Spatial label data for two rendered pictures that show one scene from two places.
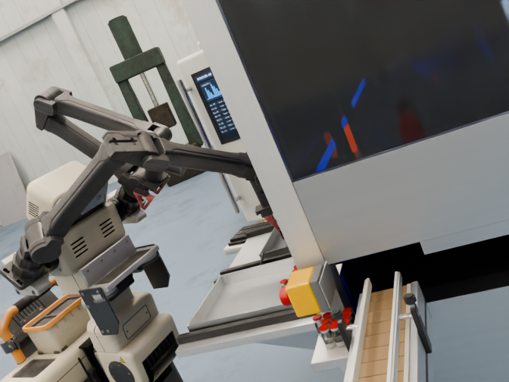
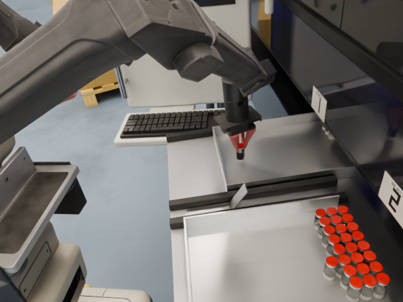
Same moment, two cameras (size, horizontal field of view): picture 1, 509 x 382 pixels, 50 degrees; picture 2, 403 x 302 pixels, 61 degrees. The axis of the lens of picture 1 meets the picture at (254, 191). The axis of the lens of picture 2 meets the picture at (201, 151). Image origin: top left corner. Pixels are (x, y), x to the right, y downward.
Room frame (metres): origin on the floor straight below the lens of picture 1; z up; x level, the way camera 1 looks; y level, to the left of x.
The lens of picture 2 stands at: (1.05, 0.35, 1.47)
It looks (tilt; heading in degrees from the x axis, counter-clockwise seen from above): 37 degrees down; 336
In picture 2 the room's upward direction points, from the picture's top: 8 degrees counter-clockwise
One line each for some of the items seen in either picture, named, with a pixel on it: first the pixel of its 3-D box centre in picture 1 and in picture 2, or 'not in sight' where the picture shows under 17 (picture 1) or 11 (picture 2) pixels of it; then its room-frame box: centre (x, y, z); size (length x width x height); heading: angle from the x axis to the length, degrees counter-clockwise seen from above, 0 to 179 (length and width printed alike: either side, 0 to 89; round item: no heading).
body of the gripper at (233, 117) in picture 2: (267, 198); (237, 109); (1.66, -0.03, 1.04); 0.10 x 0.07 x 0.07; 82
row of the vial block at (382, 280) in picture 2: not in sight; (358, 247); (1.29, -0.05, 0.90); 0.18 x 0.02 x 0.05; 156
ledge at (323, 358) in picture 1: (349, 342); not in sight; (1.00, -0.05, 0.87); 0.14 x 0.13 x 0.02; 67
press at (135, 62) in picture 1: (154, 99); not in sight; (8.78, 0.87, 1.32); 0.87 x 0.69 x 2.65; 70
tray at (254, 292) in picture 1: (260, 291); (277, 262); (1.35, 0.09, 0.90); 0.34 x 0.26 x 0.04; 66
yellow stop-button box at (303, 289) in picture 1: (309, 290); not in sight; (1.03, -0.02, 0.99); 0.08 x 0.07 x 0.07; 67
